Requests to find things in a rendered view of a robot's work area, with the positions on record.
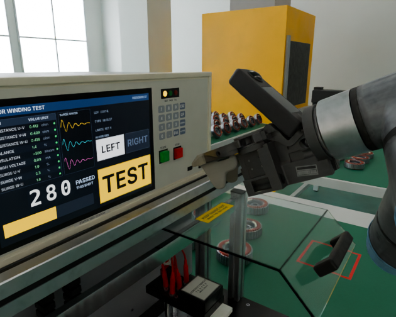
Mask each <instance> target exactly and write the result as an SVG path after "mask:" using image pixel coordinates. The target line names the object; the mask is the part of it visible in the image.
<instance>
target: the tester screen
mask: <svg viewBox="0 0 396 317"><path fill-rule="evenodd" d="M146 129H149V144H150V113H149V97H148V93H145V94H132V95H125V96H112V97H99V98H92V99H79V100H71V101H59V102H51V103H38V104H25V105H17V106H5V107H0V243H1V248H4V247H7V246H8V245H11V244H13V243H16V242H18V241H20V240H23V239H25V238H28V237H30V236H33V235H36V234H37V233H40V232H42V231H45V230H47V229H49V228H52V227H54V226H57V225H59V224H62V223H64V222H66V221H69V220H71V219H74V218H76V217H78V216H81V215H83V214H86V213H88V212H90V211H93V210H95V209H98V208H100V207H103V206H105V205H107V204H110V203H113V202H115V201H117V200H119V199H122V198H124V197H126V196H129V195H132V194H134V193H136V192H139V191H141V190H144V189H146V188H148V187H151V186H152V177H151V184H148V185H146V186H143V187H141V188H138V189H135V190H134V191H131V192H128V193H126V194H123V195H121V196H118V197H116V198H114V199H111V200H108V201H106V202H104V203H101V202H100V194H99V179H98V171H97V170H99V169H103V168H106V167H110V166H112V165H116V164H120V163H123V162H126V161H129V160H133V159H137V158H139V157H143V156H145V155H149V154H150V165H151V145H150V147H148V148H144V149H141V150H137V151H134V152H130V153H126V154H123V155H119V156H116V157H112V158H108V159H105V160H101V161H97V149H96V140H99V139H103V138H108V137H112V136H117V135H122V134H126V133H131V132H135V131H140V130H146ZM70 177H72V183H73V190H74V195H71V196H69V197H65V198H63V199H59V200H57V201H54V202H52V203H48V204H45V205H43V206H40V207H37V208H34V209H31V210H29V209H28V200H27V196H26V191H28V190H30V189H34V188H37V187H41V186H44V185H47V184H51V183H54V182H57V181H61V180H64V179H68V178H70ZM91 193H93V195H94V204H91V205H89V206H86V207H84V208H82V209H79V210H77V211H74V212H72V213H69V214H66V215H64V216H61V217H59V218H56V219H54V220H51V221H49V222H46V223H44V224H42V225H39V226H36V227H34V228H31V229H29V230H26V231H23V232H21V233H18V234H16V235H13V236H11V237H9V238H6V239H5V236H4V228H3V225H6V224H8V223H12V222H14V221H17V220H20V219H22V218H25V217H28V216H31V215H33V214H36V213H39V212H42V211H44V210H47V209H50V208H53V207H55V206H58V205H61V204H63V203H67V202H69V201H72V200H74V199H77V198H80V197H83V196H86V195H88V194H91Z"/></svg>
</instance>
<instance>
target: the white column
mask: <svg viewBox="0 0 396 317"><path fill-rule="evenodd" d="M118 11H119V32H120V44H121V65H122V72H161V73H167V72H172V25H171V0H118Z"/></svg>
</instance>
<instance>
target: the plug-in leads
mask: <svg viewBox="0 0 396 317"><path fill-rule="evenodd" d="M181 251H182V253H183V255H184V281H183V283H184V285H185V284H186V283H188V282H189V268H188V265H187V259H186V256H185V252H184V251H183V250H181ZM170 263H171V266H170V265H169V264H170ZM164 265H165V266H164ZM160 275H161V276H162V279H163V288H164V289H165V288H170V292H169V293H168V294H169V296H175V295H176V292H175V283H177V291H178V290H179V289H180V288H181V287H182V280H181V276H180V273H179V270H178V267H177V259H176V256H175V255H174V256H173V257H171V261H170V260H169V259H168V260H167V261H166V262H164V263H163V264H162V268H161V269H160ZM169 276H170V285H169V283H168V277H169Z"/></svg>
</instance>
